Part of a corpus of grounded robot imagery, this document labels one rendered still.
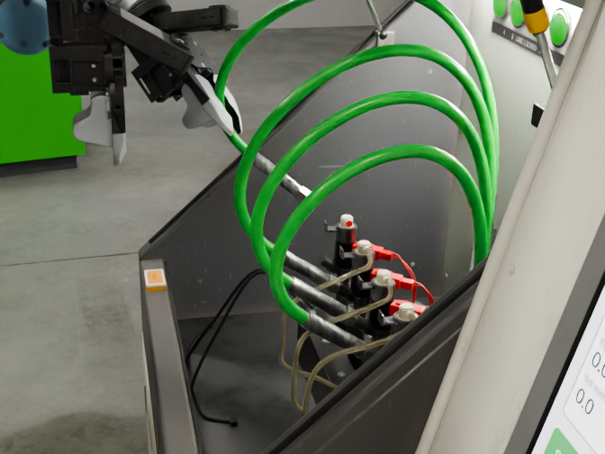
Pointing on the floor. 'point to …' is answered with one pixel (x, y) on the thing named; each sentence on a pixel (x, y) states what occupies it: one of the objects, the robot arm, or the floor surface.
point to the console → (530, 258)
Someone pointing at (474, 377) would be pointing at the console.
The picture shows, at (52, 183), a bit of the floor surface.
